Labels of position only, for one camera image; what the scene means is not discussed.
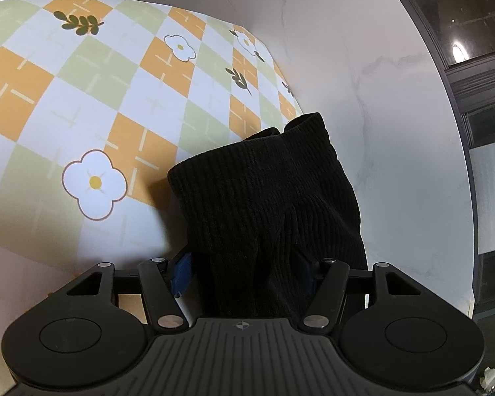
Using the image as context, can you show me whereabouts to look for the floral checked mat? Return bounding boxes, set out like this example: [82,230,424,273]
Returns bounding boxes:
[0,0,307,283]

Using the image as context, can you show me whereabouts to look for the black pants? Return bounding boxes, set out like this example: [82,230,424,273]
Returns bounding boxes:
[167,112,370,323]

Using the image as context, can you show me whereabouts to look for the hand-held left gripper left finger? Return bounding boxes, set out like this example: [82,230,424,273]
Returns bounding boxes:
[65,251,196,332]

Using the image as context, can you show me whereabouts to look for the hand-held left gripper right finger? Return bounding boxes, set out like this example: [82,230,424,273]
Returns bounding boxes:
[294,251,424,333]

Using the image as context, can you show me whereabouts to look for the white paper sheet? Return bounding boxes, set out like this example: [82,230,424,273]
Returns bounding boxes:
[467,139,495,256]

